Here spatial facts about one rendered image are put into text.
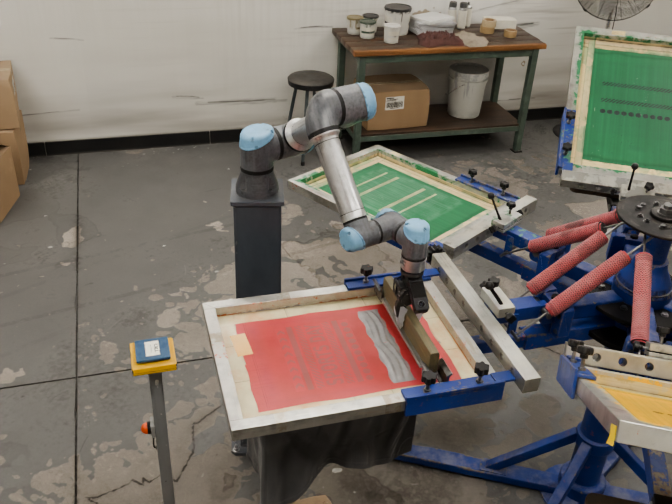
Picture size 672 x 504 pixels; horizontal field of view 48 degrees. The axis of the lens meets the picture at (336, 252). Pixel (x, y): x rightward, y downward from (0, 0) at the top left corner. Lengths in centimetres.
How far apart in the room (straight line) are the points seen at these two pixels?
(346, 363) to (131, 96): 393
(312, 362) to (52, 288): 243
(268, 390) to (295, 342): 23
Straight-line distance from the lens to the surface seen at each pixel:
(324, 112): 220
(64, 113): 590
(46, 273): 458
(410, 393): 213
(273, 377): 222
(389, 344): 235
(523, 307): 247
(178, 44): 576
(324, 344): 234
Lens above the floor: 242
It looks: 32 degrees down
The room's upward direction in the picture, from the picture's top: 3 degrees clockwise
